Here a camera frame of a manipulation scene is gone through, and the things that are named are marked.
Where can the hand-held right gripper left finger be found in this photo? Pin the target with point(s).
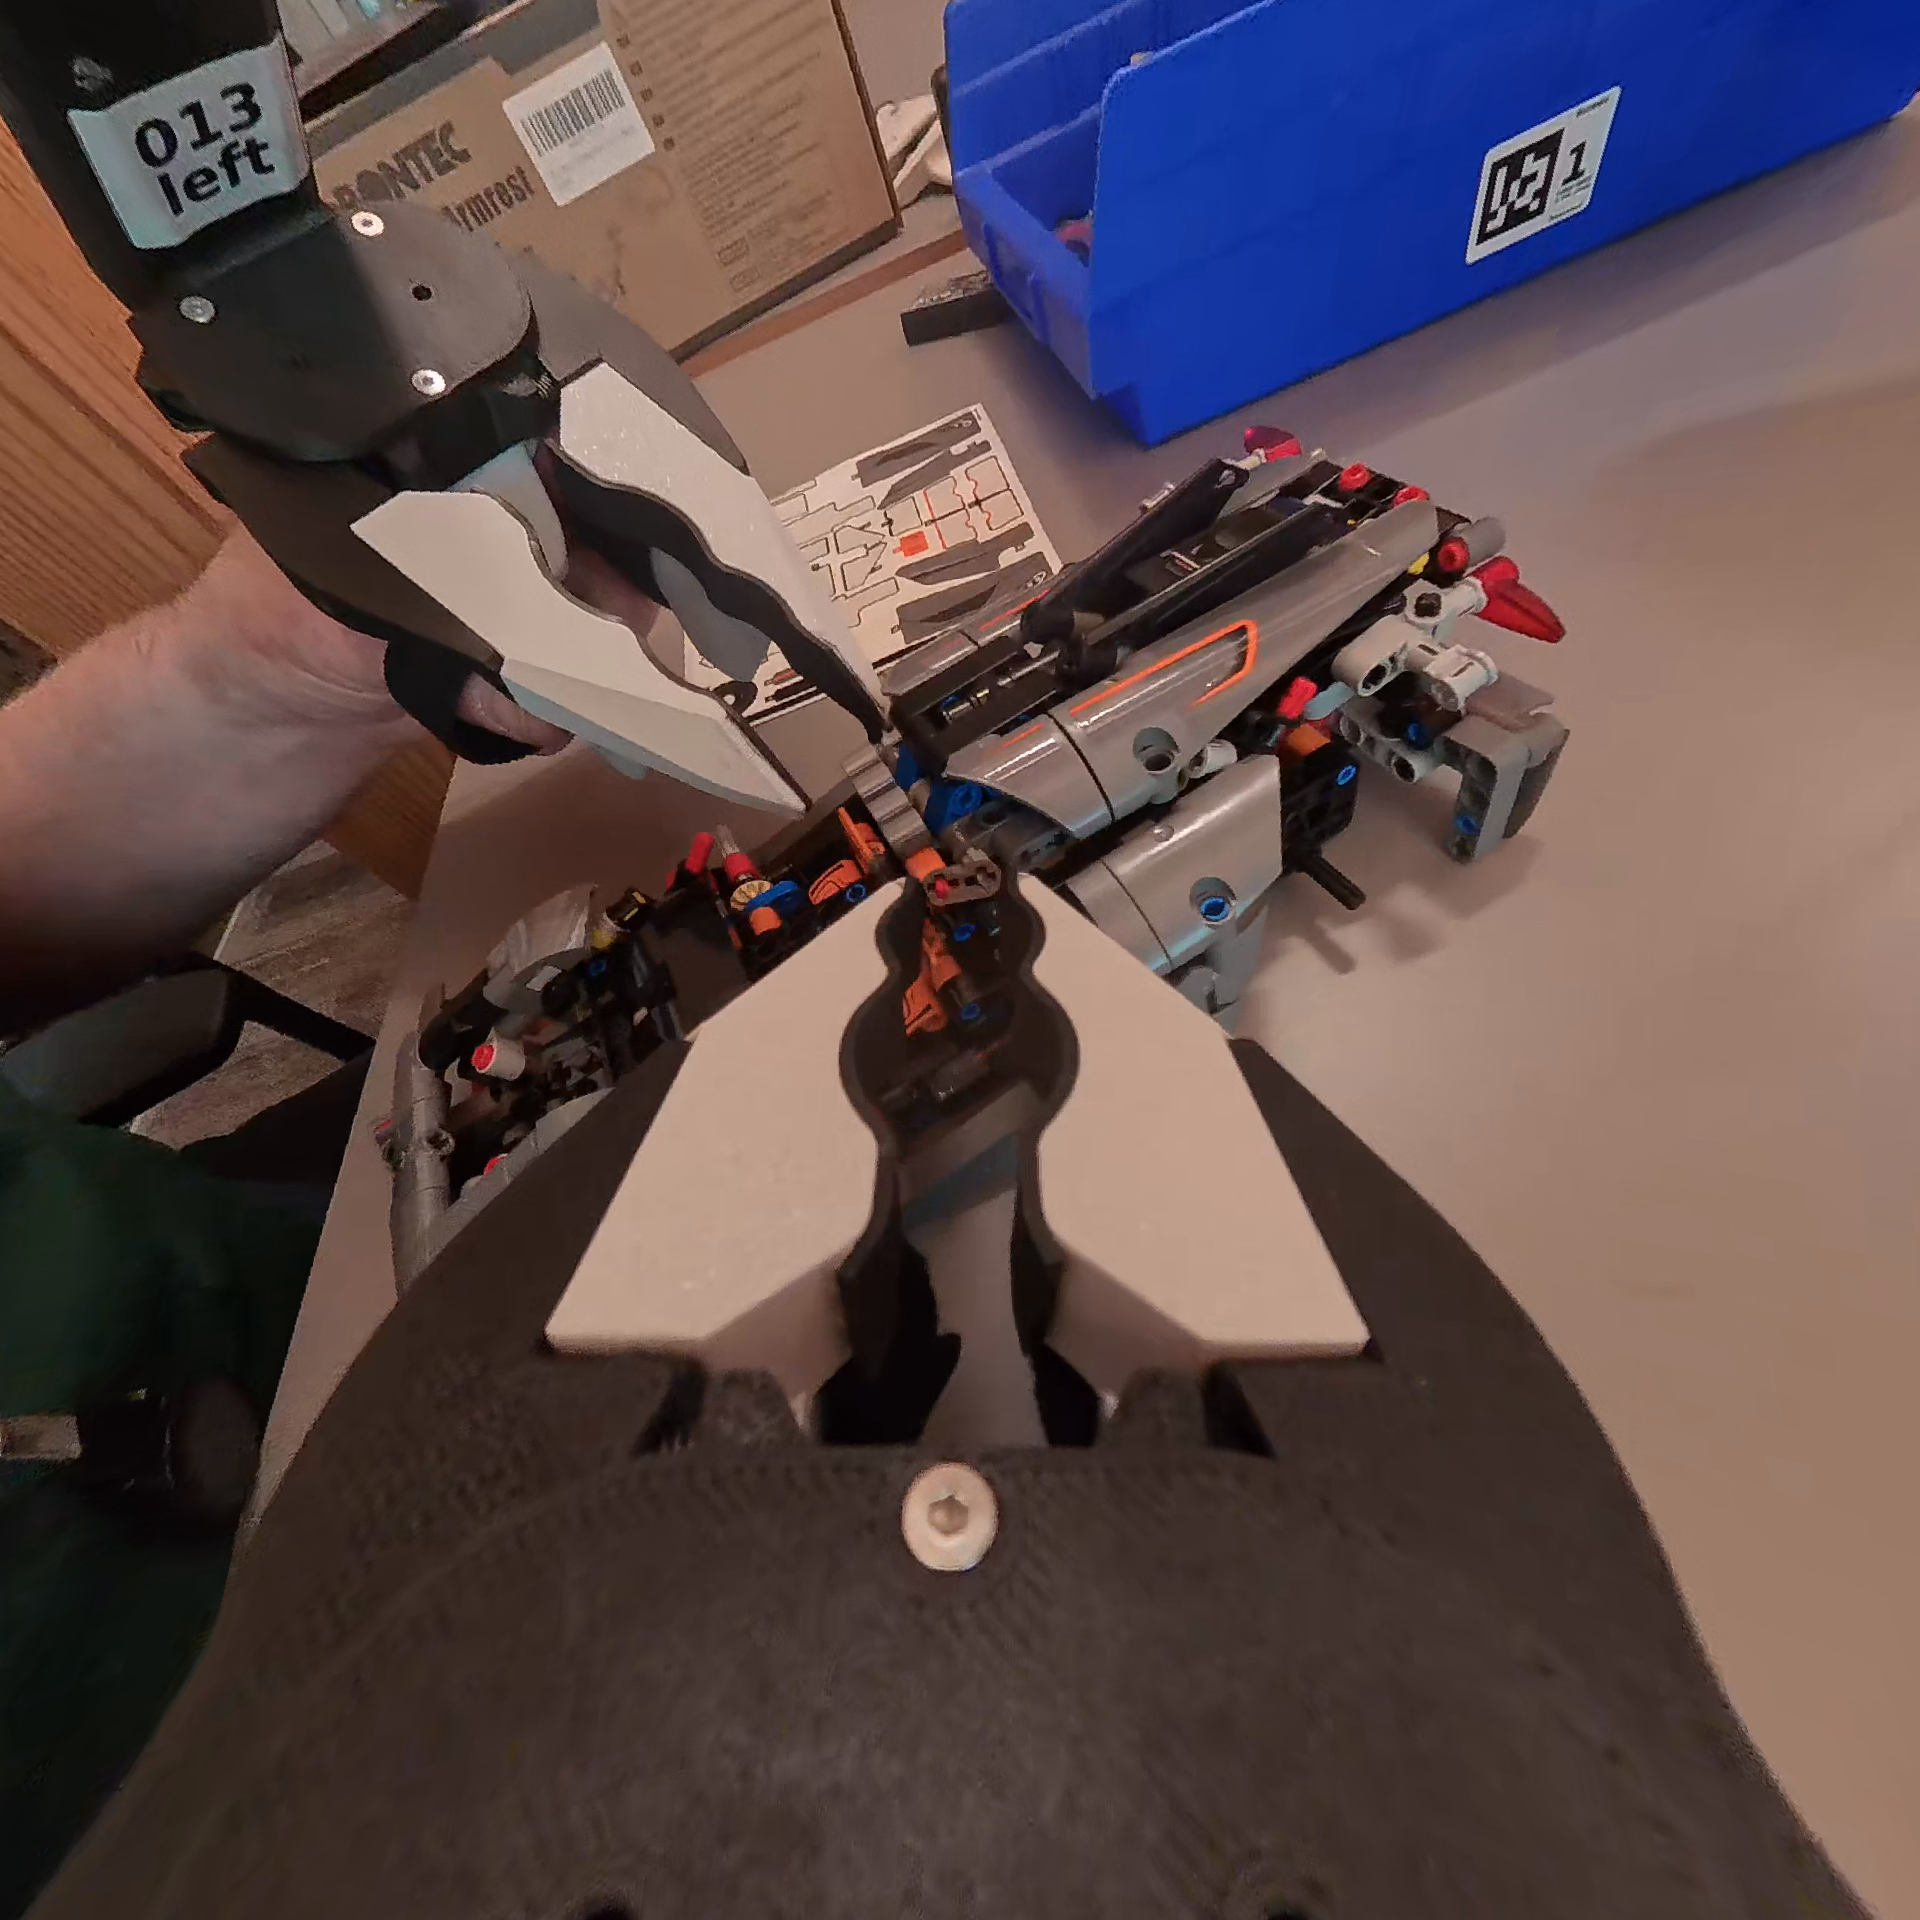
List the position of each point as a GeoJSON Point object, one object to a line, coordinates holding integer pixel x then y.
{"type": "Point", "coordinates": [735, 1170]}

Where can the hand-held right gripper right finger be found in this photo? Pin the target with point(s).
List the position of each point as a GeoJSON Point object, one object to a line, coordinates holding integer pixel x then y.
{"type": "Point", "coordinates": [1184, 1170]}

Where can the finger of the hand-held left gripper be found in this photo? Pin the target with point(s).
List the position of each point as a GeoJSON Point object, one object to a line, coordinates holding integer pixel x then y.
{"type": "Point", "coordinates": [646, 704]}
{"type": "Point", "coordinates": [692, 464]}

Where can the small dark lego piece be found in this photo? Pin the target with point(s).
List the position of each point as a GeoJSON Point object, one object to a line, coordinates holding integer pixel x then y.
{"type": "Point", "coordinates": [967, 877]}

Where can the grey lego vehicle model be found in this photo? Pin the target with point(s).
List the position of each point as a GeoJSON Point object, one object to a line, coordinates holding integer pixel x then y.
{"type": "Point", "coordinates": [1142, 704]}

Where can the person's left forearm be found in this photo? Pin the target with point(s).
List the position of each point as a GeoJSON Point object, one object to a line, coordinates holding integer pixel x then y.
{"type": "Point", "coordinates": [105, 840]}

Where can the lego sticker sheet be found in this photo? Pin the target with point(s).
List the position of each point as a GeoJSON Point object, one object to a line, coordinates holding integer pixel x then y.
{"type": "Point", "coordinates": [915, 539]}

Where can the person's left hand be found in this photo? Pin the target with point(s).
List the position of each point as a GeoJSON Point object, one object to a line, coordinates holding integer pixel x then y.
{"type": "Point", "coordinates": [284, 674]}

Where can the brown cardboard box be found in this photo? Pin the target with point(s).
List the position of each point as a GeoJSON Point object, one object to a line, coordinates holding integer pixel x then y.
{"type": "Point", "coordinates": [705, 136]}

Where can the small white object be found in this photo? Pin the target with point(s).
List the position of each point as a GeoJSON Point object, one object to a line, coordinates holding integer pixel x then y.
{"type": "Point", "coordinates": [912, 143]}

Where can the black chair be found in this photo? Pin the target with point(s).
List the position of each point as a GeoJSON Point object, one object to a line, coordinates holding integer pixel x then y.
{"type": "Point", "coordinates": [225, 1035]}

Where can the blue plastic bin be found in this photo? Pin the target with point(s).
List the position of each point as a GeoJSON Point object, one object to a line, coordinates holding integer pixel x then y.
{"type": "Point", "coordinates": [1349, 211]}

